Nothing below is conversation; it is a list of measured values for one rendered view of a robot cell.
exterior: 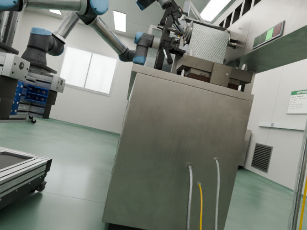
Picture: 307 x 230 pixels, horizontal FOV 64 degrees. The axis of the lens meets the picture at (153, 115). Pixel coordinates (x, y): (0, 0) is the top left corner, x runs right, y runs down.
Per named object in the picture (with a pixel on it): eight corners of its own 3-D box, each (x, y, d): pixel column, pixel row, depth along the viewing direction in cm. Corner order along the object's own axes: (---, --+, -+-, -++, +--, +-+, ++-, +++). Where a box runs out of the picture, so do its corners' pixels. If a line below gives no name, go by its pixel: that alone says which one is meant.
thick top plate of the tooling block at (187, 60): (176, 70, 147) (178, 60, 147) (237, 86, 152) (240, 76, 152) (182, 64, 131) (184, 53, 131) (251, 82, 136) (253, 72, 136)
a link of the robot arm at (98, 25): (62, 8, 130) (121, 66, 162) (71, 5, 122) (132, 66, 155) (74, -8, 133) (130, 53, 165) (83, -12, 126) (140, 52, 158)
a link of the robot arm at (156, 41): (152, 46, 145) (150, 49, 153) (159, 48, 146) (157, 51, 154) (155, 33, 146) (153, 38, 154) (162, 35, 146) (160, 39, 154)
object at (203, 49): (184, 65, 152) (191, 36, 152) (219, 74, 155) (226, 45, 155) (184, 64, 151) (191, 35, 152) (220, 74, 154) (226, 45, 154)
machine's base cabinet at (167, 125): (114, 155, 371) (128, 100, 372) (156, 164, 378) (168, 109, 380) (95, 241, 120) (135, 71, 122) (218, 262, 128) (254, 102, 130)
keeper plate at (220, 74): (208, 83, 133) (213, 63, 133) (225, 87, 134) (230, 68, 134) (210, 82, 130) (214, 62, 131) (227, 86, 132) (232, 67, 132)
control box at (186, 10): (180, 15, 218) (183, 4, 218) (187, 16, 217) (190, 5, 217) (180, 11, 211) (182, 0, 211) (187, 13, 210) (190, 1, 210)
